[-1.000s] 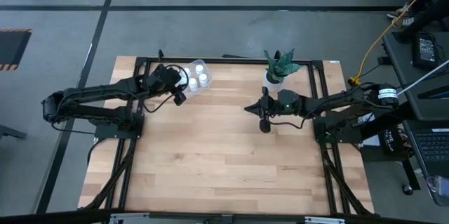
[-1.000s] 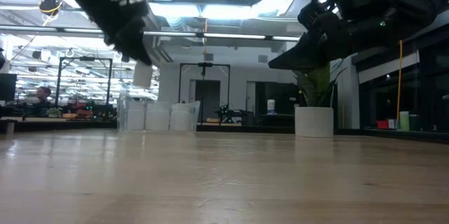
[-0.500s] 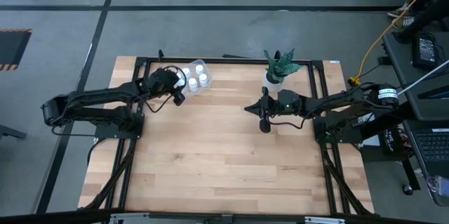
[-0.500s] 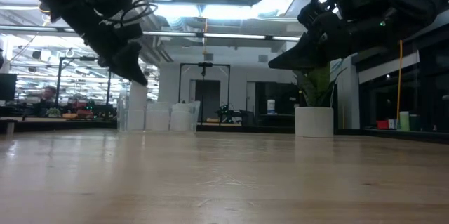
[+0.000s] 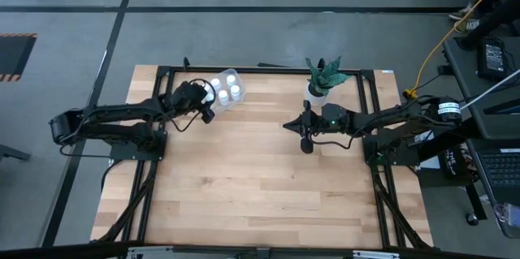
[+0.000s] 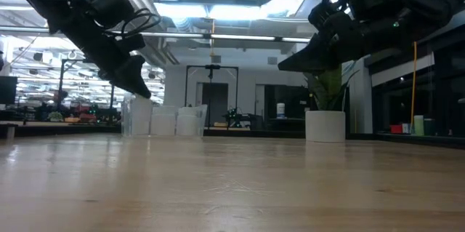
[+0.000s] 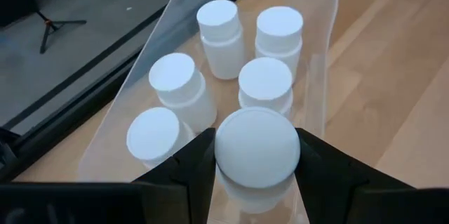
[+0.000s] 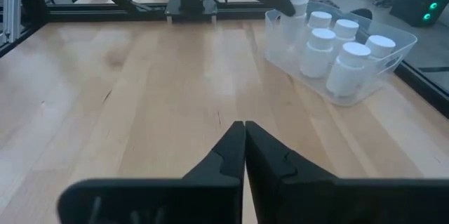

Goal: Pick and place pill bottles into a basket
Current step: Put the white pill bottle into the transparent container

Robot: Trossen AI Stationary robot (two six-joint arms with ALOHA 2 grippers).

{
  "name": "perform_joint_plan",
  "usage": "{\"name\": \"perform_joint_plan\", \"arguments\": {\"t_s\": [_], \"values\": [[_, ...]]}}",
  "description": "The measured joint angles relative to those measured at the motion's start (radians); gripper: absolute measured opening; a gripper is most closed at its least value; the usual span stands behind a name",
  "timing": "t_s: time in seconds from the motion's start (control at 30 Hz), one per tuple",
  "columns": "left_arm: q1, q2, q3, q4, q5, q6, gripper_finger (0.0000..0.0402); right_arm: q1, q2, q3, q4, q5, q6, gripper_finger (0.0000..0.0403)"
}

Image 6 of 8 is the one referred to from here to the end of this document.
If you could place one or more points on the black gantry frame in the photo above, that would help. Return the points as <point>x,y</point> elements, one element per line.
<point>67,64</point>

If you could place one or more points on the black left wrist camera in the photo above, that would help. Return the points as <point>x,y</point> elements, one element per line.
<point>109,6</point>

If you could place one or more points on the bright ceiling light panel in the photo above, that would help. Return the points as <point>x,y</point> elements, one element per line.
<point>232,10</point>

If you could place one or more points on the small black background robot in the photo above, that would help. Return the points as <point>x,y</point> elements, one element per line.
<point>236,117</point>

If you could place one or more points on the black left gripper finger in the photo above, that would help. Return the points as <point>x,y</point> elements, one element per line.
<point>132,77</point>

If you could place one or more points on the clear plastic basket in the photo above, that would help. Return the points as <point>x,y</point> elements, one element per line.
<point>201,123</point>

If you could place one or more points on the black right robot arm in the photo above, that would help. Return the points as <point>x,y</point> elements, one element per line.
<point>428,6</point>

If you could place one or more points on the dark grey door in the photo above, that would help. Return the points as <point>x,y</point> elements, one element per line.
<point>218,101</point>

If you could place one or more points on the black monitor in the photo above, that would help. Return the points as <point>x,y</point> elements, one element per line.
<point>7,90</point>

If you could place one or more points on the dark green cup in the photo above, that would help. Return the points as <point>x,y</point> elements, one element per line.
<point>429,127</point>

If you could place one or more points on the black gantry stand with camera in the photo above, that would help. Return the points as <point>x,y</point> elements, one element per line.
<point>211,67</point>

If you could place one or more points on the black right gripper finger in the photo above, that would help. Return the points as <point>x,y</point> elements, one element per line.
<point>312,59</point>

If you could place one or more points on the red box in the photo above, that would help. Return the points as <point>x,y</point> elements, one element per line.
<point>396,129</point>

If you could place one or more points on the light green cup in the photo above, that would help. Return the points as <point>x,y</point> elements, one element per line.
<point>419,126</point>

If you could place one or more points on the grey wall speaker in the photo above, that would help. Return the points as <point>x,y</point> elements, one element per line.
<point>216,59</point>
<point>272,60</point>

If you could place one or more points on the small green plant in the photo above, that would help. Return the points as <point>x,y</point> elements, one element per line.
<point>54,115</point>

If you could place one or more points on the white canister with blue label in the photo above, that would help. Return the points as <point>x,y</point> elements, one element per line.
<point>280,111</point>

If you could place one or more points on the snake plant in white pot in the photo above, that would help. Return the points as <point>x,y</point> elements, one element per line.
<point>325,126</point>

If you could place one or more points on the long ceiling tube light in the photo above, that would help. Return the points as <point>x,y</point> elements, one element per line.
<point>254,38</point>
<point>170,35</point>

